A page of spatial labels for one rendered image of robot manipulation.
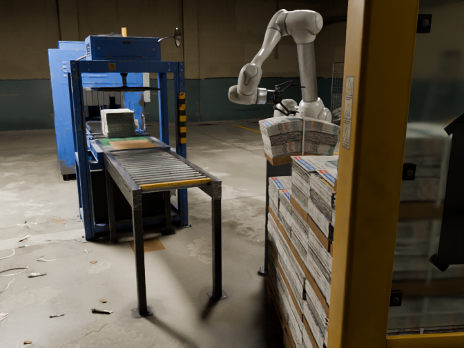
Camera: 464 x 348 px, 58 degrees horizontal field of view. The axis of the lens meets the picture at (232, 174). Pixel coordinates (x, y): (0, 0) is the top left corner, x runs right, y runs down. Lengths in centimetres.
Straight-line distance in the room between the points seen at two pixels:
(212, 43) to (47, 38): 412
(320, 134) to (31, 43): 943
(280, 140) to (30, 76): 928
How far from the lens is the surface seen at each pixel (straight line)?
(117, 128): 449
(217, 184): 259
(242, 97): 233
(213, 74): 1194
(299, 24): 260
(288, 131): 230
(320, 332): 174
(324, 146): 238
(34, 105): 1116
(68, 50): 601
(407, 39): 77
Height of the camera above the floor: 145
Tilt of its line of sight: 14 degrees down
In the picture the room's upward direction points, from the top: straight up
